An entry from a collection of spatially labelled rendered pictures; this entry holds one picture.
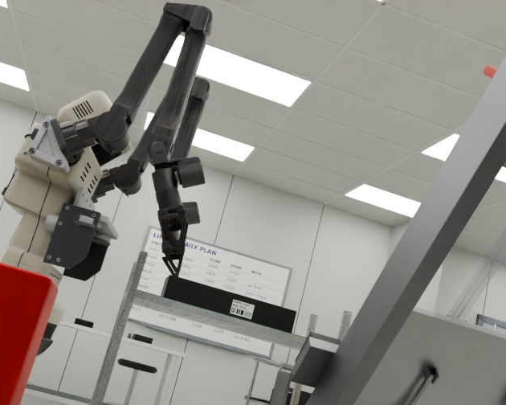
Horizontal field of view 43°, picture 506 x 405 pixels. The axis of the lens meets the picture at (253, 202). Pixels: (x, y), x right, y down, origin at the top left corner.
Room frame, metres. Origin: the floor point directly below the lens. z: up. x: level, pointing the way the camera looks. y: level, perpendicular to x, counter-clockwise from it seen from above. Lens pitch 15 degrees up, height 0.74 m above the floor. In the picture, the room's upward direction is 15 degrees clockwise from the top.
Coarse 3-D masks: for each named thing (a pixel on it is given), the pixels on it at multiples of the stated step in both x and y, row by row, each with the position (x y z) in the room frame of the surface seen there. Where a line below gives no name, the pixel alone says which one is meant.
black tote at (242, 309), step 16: (176, 288) 2.68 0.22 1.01; (192, 288) 2.69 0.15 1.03; (208, 288) 2.70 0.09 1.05; (192, 304) 2.69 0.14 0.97; (208, 304) 2.70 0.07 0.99; (224, 304) 2.71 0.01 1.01; (240, 304) 2.73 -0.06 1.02; (256, 304) 2.74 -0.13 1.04; (256, 320) 2.74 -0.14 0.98; (272, 320) 2.75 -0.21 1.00; (288, 320) 2.76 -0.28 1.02
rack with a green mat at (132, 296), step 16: (144, 256) 2.46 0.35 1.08; (128, 288) 2.87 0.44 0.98; (128, 304) 2.46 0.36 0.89; (144, 304) 2.72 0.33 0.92; (160, 304) 2.48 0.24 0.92; (176, 304) 2.49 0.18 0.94; (192, 320) 2.93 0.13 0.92; (208, 320) 2.65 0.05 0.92; (224, 320) 2.53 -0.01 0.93; (240, 320) 2.54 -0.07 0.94; (112, 336) 2.87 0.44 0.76; (256, 336) 2.85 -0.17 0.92; (272, 336) 2.59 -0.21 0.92; (288, 336) 2.58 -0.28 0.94; (112, 352) 2.46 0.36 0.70; (112, 368) 2.47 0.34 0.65; (96, 384) 2.87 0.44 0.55; (96, 400) 2.46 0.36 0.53
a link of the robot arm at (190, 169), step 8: (152, 144) 1.50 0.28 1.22; (160, 144) 1.50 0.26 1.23; (152, 152) 1.50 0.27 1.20; (160, 152) 1.50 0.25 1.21; (160, 160) 1.50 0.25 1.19; (168, 160) 1.51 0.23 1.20; (176, 160) 1.52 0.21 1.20; (184, 160) 1.53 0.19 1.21; (192, 160) 1.53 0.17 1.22; (160, 168) 1.55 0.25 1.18; (184, 168) 1.52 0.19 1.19; (192, 168) 1.52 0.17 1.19; (200, 168) 1.52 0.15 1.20; (184, 176) 1.52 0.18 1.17; (192, 176) 1.52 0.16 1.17; (200, 176) 1.52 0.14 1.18; (184, 184) 1.53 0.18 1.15; (192, 184) 1.54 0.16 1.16; (200, 184) 1.55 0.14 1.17
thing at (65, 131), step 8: (56, 120) 1.47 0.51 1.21; (56, 128) 1.47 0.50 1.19; (64, 128) 1.49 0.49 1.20; (72, 128) 1.49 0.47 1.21; (80, 128) 1.50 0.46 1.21; (88, 128) 1.50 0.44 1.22; (56, 136) 1.47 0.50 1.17; (64, 136) 1.49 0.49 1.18; (72, 136) 1.49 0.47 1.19; (80, 136) 1.51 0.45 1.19; (88, 136) 1.51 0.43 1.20; (64, 144) 1.47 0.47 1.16; (72, 144) 1.51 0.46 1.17; (80, 144) 1.51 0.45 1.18; (88, 144) 1.53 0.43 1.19; (64, 152) 1.50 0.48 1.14; (72, 152) 1.53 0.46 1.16; (80, 152) 1.55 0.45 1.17; (72, 160) 1.57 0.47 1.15
